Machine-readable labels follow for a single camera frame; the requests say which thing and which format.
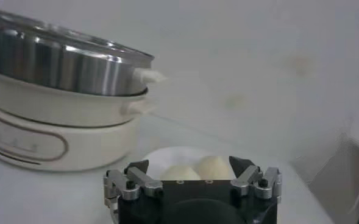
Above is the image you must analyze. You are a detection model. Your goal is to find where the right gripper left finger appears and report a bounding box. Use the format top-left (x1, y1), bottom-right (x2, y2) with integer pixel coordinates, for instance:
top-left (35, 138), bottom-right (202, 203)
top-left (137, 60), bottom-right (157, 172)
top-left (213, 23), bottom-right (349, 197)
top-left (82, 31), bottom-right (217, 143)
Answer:
top-left (102, 159), bottom-right (163, 208)

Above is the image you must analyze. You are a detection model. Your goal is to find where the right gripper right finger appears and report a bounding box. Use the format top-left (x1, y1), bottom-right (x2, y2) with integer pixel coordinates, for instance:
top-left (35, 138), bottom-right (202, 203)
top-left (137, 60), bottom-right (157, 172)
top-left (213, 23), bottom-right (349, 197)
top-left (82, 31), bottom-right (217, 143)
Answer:
top-left (229, 156), bottom-right (283, 203)

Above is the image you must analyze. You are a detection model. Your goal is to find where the white steamed baozi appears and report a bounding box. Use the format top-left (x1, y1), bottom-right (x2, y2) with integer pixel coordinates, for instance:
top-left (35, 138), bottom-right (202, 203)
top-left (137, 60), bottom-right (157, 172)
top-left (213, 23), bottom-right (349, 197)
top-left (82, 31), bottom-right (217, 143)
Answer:
top-left (196, 155), bottom-right (235, 180)
top-left (159, 164), bottom-right (202, 181)

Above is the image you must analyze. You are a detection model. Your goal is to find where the stainless steel steamer basket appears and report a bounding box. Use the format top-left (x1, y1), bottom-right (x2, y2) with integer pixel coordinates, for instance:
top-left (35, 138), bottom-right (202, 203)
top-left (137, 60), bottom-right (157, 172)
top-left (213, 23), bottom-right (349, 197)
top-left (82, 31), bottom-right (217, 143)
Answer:
top-left (0, 6), bottom-right (168, 97)

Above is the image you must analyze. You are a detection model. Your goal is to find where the white round plate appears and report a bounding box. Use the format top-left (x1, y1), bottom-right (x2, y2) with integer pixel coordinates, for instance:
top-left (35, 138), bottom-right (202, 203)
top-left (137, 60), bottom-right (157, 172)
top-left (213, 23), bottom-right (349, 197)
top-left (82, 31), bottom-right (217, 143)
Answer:
top-left (142, 145), bottom-right (238, 181)

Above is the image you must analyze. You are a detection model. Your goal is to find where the white electric cooker base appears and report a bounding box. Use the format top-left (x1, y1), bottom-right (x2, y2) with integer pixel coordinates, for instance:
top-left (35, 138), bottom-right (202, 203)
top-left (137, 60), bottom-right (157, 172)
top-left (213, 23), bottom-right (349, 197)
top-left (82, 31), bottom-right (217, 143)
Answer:
top-left (0, 68), bottom-right (157, 172)

